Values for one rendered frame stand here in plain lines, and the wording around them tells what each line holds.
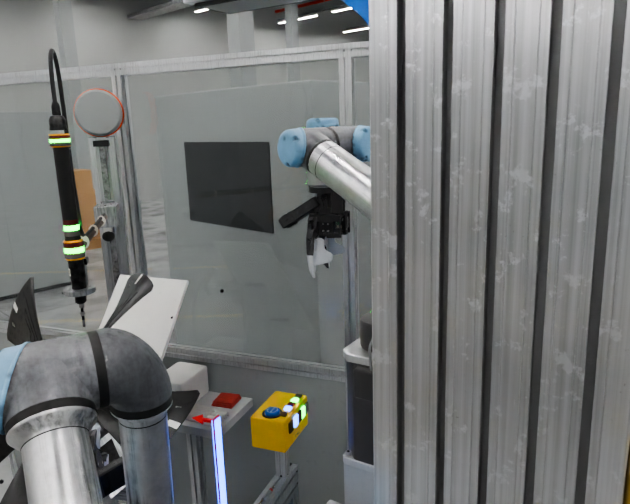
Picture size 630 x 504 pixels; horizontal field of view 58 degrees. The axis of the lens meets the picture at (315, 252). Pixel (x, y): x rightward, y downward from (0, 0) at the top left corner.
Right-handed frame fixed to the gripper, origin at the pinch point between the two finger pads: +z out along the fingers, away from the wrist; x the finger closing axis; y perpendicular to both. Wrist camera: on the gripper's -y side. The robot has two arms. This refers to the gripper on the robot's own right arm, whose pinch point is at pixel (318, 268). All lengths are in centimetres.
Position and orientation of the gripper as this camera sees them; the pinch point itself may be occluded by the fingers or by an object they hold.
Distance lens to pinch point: 135.9
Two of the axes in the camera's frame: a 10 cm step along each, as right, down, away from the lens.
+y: 9.3, 0.5, -3.7
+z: 0.3, 9.7, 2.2
